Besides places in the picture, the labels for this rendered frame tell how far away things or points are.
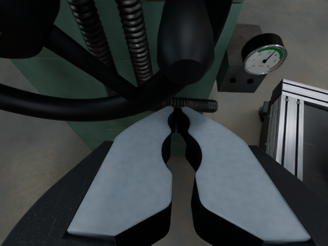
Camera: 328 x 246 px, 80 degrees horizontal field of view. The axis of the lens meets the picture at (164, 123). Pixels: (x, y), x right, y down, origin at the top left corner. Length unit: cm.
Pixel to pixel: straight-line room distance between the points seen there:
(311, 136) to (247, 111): 34
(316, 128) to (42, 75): 93
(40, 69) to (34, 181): 64
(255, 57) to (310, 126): 64
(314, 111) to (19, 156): 130
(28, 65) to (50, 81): 5
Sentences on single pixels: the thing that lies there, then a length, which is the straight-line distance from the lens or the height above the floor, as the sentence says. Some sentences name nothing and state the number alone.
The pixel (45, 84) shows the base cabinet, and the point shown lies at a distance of 57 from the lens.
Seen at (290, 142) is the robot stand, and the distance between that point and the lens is 85.
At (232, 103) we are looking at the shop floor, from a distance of 113.
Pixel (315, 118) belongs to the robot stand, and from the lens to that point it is 99.
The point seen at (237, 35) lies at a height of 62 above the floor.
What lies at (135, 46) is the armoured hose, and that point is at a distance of 23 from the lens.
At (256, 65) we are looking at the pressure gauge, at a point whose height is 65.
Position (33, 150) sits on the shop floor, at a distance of 112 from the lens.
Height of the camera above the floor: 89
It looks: 62 degrees down
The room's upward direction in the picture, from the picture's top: 2 degrees clockwise
